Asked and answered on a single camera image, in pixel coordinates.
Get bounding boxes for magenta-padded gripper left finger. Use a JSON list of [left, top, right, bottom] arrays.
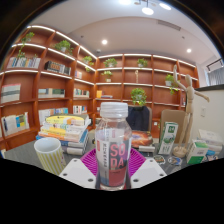
[[59, 148, 101, 190]]

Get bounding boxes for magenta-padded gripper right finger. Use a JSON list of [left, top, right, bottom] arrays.
[[128, 148, 168, 190]]

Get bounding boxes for clear plastic drink bottle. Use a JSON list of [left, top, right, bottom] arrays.
[[94, 101, 133, 191]]

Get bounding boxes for yellow striped white mug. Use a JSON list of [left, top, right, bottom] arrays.
[[33, 136, 68, 176]]

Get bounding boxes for stack of dark books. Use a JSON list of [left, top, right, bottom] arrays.
[[130, 129, 156, 154]]

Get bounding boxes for tall green white carton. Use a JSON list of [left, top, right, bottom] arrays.
[[157, 121, 180, 156]]

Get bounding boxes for stack of colourful books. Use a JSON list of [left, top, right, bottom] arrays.
[[35, 113, 93, 157]]

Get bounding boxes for small green white box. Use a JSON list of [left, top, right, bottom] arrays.
[[185, 139, 210, 166]]

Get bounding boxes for dark upholstered chair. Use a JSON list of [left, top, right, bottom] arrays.
[[125, 105, 153, 132]]

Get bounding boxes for brown chair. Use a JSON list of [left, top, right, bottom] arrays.
[[159, 109, 189, 144]]

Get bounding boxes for wooden artist mannequin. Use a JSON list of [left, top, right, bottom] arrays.
[[172, 64, 211, 158]]

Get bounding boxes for orange wooden shelf unit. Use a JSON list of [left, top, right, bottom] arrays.
[[0, 23, 201, 151]]

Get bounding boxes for grey curtain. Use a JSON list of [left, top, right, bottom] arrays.
[[208, 66, 224, 87]]

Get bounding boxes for ceiling air vent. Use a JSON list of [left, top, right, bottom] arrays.
[[156, 19, 182, 32]]

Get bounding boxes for ceiling lamp with round bulbs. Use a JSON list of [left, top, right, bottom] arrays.
[[118, 0, 173, 16]]

